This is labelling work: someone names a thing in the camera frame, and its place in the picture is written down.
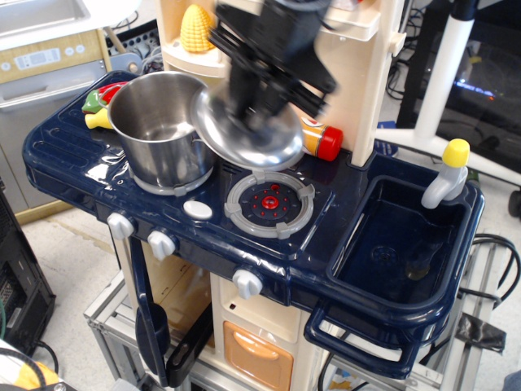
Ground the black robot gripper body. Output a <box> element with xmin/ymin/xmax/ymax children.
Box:
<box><xmin>209</xmin><ymin>1</ymin><xmax>336</xmax><ymax>116</ymax></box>

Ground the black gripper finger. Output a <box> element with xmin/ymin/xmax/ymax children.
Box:
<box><xmin>227</xmin><ymin>60</ymin><xmax>262</xmax><ymax>121</ymax></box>
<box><xmin>260</xmin><ymin>81</ymin><xmax>293</xmax><ymax>122</ymax></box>

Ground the round steel pot lid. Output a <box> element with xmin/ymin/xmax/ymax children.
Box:
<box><xmin>190</xmin><ymin>84</ymin><xmax>304</xmax><ymax>171</ymax></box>

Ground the stainless steel pot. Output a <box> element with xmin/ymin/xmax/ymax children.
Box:
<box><xmin>106</xmin><ymin>72</ymin><xmax>216</xmax><ymax>187</ymax></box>

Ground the red toy ketchup bottle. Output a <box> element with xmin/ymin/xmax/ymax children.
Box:
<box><xmin>300</xmin><ymin>117</ymin><xmax>344</xmax><ymax>161</ymax></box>

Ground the yellow toy corn cob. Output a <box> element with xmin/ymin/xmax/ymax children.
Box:
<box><xmin>180</xmin><ymin>4</ymin><xmax>215</xmax><ymax>53</ymax></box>

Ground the grey right stove burner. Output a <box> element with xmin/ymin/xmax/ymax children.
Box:
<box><xmin>224</xmin><ymin>172</ymin><xmax>315</xmax><ymax>239</ymax></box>

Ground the grey stove burner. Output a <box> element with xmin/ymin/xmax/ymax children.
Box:
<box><xmin>128</xmin><ymin>167</ymin><xmax>213</xmax><ymax>197</ymax></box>
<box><xmin>224</xmin><ymin>172</ymin><xmax>315</xmax><ymax>239</ymax></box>

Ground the grey left stove burner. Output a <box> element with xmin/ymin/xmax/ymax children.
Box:
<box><xmin>128</xmin><ymin>167</ymin><xmax>213</xmax><ymax>197</ymax></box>

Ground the white oval button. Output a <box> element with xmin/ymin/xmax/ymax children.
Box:
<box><xmin>183</xmin><ymin>200</ymin><xmax>213</xmax><ymax>220</ymax></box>

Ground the yellow toy bottle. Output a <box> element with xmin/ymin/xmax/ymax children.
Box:
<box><xmin>85</xmin><ymin>108</ymin><xmax>113</xmax><ymax>130</ymax></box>

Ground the red green toy pepper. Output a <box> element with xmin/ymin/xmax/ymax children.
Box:
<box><xmin>81</xmin><ymin>81</ymin><xmax>127</xmax><ymax>114</ymax></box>

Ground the white stand pole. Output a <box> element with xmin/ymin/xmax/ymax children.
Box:
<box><xmin>376</xmin><ymin>0</ymin><xmax>521</xmax><ymax>187</ymax></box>

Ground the navy toy kitchen counter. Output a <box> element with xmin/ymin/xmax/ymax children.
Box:
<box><xmin>23</xmin><ymin>96</ymin><xmax>484</xmax><ymax>379</ymax></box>

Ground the middle white stove knob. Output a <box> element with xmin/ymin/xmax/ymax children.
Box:
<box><xmin>147</xmin><ymin>231</ymin><xmax>176</xmax><ymax>261</ymax></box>

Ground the white stove knob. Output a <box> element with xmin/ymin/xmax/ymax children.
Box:
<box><xmin>147</xmin><ymin>231</ymin><xmax>176</xmax><ymax>261</ymax></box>
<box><xmin>107</xmin><ymin>213</ymin><xmax>134</xmax><ymax>240</ymax></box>
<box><xmin>232</xmin><ymin>269</ymin><xmax>263</xmax><ymax>300</ymax></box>

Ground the right white stove knob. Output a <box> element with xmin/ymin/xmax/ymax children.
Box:
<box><xmin>232</xmin><ymin>269</ymin><xmax>263</xmax><ymax>300</ymax></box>

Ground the left white stove knob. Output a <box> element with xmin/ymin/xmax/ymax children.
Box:
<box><xmin>107</xmin><ymin>213</ymin><xmax>134</xmax><ymax>240</ymax></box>

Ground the grey toy faucet yellow cap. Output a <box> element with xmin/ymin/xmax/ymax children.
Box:
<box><xmin>421</xmin><ymin>138</ymin><xmax>471</xmax><ymax>209</ymax></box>

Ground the grey wooden cabinet appliance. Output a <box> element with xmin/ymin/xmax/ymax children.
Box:
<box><xmin>1</xmin><ymin>1</ymin><xmax>140</xmax><ymax>214</ymax></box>

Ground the cream toy kitchen tower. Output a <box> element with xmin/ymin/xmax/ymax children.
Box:
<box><xmin>154</xmin><ymin>0</ymin><xmax>408</xmax><ymax>391</ymax></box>

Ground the orange toy drawer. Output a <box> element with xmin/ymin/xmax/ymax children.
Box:
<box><xmin>223</xmin><ymin>321</ymin><xmax>294</xmax><ymax>390</ymax></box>

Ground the navy oven door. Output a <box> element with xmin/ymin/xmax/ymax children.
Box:
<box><xmin>129</xmin><ymin>236</ymin><xmax>213</xmax><ymax>388</ymax></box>

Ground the black computer tower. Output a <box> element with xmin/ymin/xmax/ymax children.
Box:
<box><xmin>1</xmin><ymin>195</ymin><xmax>55</xmax><ymax>355</ymax></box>

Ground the yellow object bottom left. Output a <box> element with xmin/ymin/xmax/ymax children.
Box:
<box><xmin>14</xmin><ymin>362</ymin><xmax>59</xmax><ymax>390</ymax></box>

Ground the black cable loop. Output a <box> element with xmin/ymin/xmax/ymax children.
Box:
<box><xmin>458</xmin><ymin>233</ymin><xmax>521</xmax><ymax>310</ymax></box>

